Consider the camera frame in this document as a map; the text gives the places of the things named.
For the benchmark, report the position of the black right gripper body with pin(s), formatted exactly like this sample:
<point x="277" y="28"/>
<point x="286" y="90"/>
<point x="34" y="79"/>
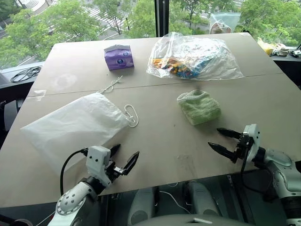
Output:
<point x="242" y="148"/>

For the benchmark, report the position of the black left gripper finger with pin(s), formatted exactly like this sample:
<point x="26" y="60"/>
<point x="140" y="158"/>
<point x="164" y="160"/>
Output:
<point x="116" y="150"/>
<point x="131" y="162"/>

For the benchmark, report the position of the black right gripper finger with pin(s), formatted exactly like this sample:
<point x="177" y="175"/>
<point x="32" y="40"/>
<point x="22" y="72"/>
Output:
<point x="229" y="133"/>
<point x="223" y="151"/>

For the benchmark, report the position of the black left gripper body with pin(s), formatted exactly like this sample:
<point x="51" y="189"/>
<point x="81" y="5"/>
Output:
<point x="116" y="170"/>

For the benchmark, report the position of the light green knitted towel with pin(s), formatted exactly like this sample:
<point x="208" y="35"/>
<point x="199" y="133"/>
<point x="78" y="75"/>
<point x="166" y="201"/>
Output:
<point x="200" y="108"/>

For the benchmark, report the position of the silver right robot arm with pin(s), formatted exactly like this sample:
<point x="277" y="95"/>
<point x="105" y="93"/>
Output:
<point x="279" y="164"/>

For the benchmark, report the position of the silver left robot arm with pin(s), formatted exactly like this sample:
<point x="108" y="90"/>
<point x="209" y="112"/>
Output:
<point x="70" y="200"/>

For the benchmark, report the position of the clear bag of colourful blocks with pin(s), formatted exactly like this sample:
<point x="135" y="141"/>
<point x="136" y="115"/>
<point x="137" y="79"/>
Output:
<point x="188" y="56"/>

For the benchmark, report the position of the clear zip bag blue strip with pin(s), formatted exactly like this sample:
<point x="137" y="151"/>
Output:
<point x="223" y="22"/>

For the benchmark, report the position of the grey rounded shape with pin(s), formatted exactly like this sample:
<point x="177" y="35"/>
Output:
<point x="141" y="204"/>
<point x="202" y="197"/>

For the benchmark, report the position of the grey curved robot body cover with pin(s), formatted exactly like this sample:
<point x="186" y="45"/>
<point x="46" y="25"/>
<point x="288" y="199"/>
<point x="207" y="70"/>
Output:
<point x="188" y="221"/>

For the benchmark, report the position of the purple tissue pack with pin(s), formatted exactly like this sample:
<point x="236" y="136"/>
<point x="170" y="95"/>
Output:
<point x="118" y="58"/>

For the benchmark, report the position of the yellow soft item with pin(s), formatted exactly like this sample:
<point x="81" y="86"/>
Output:
<point x="265" y="47"/>

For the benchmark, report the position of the beige cloth item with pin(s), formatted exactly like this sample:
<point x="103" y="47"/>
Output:
<point x="279" y="50"/>

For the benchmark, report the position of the small white black device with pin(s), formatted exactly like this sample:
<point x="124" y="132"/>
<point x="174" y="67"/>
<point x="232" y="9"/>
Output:
<point x="295" y="53"/>

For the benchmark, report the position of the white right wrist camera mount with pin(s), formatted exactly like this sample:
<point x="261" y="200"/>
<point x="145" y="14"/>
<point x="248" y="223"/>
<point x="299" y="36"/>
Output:
<point x="252" y="134"/>

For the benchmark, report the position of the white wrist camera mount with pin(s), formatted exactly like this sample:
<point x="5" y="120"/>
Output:
<point x="252" y="134"/>
<point x="96" y="157"/>

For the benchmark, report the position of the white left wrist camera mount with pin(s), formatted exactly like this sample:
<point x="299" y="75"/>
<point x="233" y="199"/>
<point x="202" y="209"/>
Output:
<point x="96" y="157"/>

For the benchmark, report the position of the black window frame post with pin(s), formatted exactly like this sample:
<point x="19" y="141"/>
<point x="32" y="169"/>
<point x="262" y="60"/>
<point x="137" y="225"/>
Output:
<point x="163" y="16"/>

